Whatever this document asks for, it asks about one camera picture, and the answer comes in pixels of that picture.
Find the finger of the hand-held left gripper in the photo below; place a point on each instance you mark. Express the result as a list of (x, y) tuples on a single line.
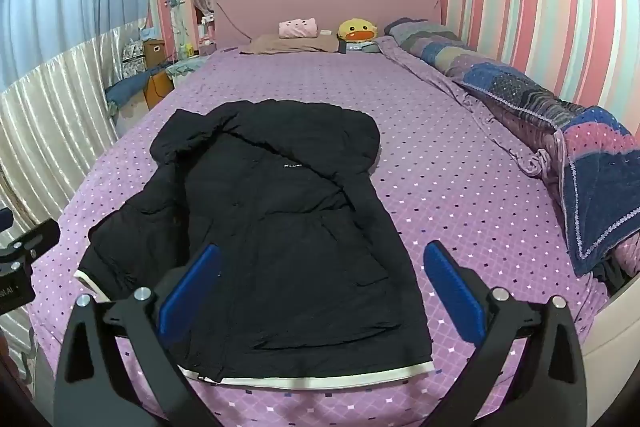
[(35, 239)]

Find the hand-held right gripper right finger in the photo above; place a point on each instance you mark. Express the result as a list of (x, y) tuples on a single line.
[(452, 294)]

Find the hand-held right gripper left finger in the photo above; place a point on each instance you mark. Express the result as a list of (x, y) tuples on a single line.
[(192, 289)]

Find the black padded jacket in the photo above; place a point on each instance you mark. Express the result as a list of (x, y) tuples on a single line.
[(280, 232)]

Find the bed with purple dotted sheet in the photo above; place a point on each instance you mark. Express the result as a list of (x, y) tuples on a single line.
[(450, 167)]

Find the cream satin curtain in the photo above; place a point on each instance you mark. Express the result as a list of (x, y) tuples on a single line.
[(55, 107)]

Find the blue cloth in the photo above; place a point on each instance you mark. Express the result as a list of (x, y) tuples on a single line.
[(125, 89)]

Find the orange box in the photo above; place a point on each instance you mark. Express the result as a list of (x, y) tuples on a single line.
[(159, 89)]

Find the patchwork quilt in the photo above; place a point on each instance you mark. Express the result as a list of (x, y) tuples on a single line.
[(510, 92)]

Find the brown pillow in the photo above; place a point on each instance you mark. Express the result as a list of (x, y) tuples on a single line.
[(285, 44)]

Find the yellow duck plush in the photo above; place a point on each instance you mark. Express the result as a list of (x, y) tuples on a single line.
[(356, 30)]

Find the pink plush toy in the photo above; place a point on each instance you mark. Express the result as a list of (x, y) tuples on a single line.
[(298, 28)]

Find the pink headboard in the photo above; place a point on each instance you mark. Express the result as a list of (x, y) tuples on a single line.
[(350, 4)]

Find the wall socket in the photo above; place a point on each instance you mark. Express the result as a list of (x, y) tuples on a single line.
[(175, 0)]

